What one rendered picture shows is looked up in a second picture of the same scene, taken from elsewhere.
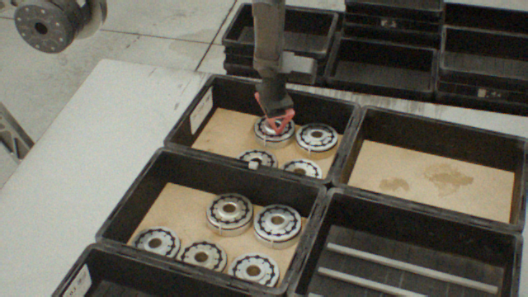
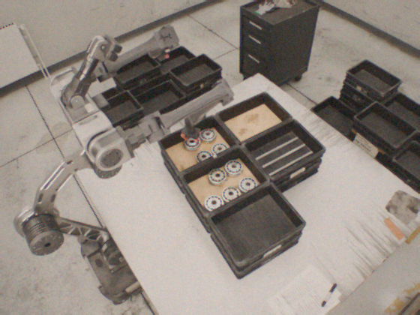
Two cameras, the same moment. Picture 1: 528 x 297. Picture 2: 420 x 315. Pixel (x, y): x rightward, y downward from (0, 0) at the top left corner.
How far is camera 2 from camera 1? 105 cm
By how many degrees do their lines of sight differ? 33
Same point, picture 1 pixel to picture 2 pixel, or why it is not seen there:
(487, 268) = (289, 134)
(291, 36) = (114, 110)
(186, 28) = (34, 140)
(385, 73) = (157, 100)
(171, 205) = (196, 190)
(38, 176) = (122, 227)
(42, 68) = not seen: outside the picture
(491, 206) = (270, 118)
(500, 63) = (193, 71)
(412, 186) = (247, 127)
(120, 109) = (113, 181)
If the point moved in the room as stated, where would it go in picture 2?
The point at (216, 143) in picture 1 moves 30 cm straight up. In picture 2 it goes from (179, 161) to (172, 127)
